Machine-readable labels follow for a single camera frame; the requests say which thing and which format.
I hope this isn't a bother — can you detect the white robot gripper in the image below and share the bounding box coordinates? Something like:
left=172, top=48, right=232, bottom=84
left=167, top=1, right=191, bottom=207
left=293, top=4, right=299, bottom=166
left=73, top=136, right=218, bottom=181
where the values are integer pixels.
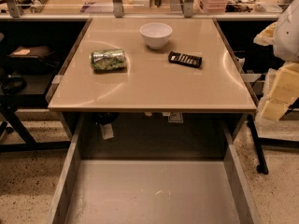
left=253, top=0, right=299, bottom=121

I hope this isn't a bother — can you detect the black rxbar chocolate wrapper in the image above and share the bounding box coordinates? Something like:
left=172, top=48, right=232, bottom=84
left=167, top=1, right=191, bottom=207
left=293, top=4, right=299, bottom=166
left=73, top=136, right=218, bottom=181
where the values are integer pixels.
left=168, top=51, right=202, bottom=68

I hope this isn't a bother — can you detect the open grey top drawer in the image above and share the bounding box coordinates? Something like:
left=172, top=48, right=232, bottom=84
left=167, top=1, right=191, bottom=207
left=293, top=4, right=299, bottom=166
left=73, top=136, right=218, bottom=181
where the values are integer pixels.
left=47, top=114, right=262, bottom=224

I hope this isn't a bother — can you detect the black stand leg with wheel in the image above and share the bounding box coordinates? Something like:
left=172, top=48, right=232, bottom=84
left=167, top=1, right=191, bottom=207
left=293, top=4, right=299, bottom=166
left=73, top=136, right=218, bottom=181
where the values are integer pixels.
left=247, top=115, right=299, bottom=175

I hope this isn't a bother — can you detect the white ceramic bowl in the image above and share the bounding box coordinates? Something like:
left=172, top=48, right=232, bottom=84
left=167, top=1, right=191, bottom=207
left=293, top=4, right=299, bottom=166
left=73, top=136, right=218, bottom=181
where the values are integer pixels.
left=139, top=22, right=173, bottom=49

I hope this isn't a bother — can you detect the green crushed soda can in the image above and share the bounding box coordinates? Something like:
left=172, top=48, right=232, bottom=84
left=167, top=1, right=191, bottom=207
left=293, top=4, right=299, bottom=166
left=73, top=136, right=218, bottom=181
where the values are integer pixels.
left=90, top=49, right=126, bottom=71

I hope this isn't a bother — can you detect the white paper tag under table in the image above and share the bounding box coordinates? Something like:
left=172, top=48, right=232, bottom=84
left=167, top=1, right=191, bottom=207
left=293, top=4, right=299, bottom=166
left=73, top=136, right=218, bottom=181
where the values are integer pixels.
left=100, top=124, right=114, bottom=140

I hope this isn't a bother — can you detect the black chair with cushion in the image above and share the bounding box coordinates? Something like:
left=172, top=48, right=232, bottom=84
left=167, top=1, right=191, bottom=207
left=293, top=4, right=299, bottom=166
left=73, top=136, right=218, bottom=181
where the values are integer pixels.
left=0, top=31, right=72, bottom=153

